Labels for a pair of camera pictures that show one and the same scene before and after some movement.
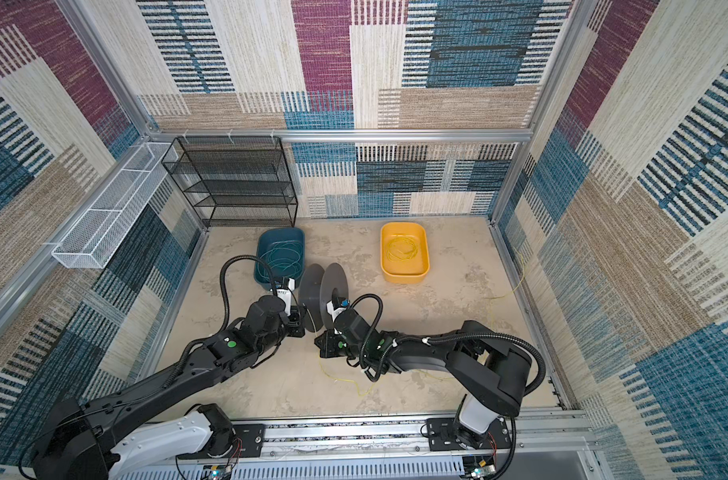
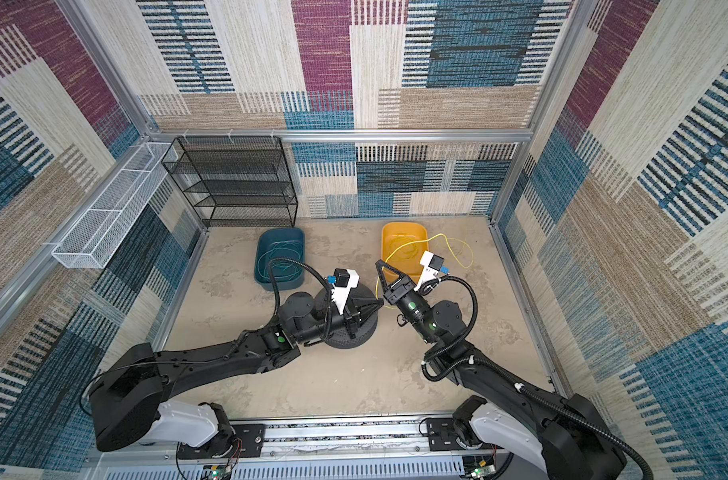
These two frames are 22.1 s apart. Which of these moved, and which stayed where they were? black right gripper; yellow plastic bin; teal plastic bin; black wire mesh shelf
Moved: black right gripper
Stayed: yellow plastic bin; black wire mesh shelf; teal plastic bin
